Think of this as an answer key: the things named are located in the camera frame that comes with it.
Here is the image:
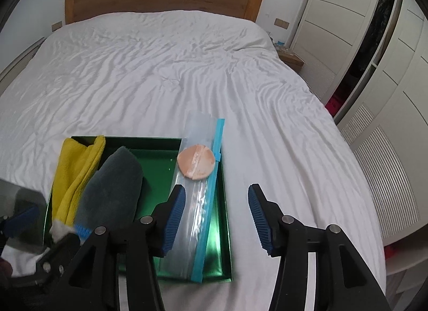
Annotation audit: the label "wooden nightstand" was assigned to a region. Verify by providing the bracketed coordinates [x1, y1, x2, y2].
[277, 52, 305, 71]

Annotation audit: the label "yellow cloth with white hem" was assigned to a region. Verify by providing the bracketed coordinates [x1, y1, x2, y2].
[50, 135, 106, 241]

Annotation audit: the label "green tray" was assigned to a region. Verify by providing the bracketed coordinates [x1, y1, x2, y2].
[43, 135, 234, 284]

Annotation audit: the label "red folded garment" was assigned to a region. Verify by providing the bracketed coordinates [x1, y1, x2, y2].
[325, 95, 342, 117]

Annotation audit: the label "orange powder puff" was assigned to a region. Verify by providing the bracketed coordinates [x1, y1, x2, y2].
[177, 144, 215, 179]

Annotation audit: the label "dark hanging clothes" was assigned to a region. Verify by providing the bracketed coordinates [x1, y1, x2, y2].
[348, 0, 402, 74]

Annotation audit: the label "white wardrobe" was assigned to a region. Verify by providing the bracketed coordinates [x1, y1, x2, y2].
[289, 0, 428, 285]

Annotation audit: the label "pile of small clear items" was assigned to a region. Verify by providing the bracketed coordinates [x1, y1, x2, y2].
[274, 40, 296, 55]

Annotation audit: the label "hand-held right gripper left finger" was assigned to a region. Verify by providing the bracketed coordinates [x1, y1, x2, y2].
[58, 184, 187, 311]

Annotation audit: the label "blue grey towel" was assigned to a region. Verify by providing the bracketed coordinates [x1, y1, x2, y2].
[74, 148, 144, 231]

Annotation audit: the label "clear zip bag blue slider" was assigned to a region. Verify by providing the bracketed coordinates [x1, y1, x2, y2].
[157, 109, 226, 283]

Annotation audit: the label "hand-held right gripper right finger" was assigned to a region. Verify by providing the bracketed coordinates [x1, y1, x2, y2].
[247, 183, 392, 311]

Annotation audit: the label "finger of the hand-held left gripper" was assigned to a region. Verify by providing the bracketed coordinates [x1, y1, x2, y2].
[3, 206, 41, 236]
[35, 226, 93, 280]

